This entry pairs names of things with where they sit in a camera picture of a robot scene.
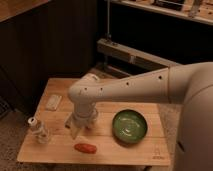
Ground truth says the grey rectangular sponge block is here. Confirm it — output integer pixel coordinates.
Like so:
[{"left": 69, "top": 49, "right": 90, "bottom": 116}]
[{"left": 65, "top": 114, "right": 72, "bottom": 128}]

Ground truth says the clear glass bottle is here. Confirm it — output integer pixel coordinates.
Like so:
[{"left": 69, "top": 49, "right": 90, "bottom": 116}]
[{"left": 28, "top": 117, "right": 50, "bottom": 144}]

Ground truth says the green ceramic bowl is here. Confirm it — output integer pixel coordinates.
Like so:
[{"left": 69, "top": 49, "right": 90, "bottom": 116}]
[{"left": 112, "top": 109, "right": 148, "bottom": 144}]

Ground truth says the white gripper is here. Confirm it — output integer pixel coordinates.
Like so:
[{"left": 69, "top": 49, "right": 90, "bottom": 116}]
[{"left": 70, "top": 103, "right": 98, "bottom": 140}]

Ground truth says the wooden background shelf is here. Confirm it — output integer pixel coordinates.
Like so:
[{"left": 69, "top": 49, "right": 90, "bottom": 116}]
[{"left": 111, "top": 0, "right": 213, "bottom": 26}]

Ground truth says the wooden table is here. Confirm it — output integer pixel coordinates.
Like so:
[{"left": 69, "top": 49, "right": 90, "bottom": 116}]
[{"left": 17, "top": 78, "right": 170, "bottom": 166}]

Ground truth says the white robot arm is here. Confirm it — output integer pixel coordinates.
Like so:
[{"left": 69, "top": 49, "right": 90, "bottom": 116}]
[{"left": 68, "top": 62, "right": 213, "bottom": 171}]

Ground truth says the grey metal bench frame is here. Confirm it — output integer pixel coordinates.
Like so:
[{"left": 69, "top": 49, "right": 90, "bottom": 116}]
[{"left": 97, "top": 0, "right": 178, "bottom": 70}]

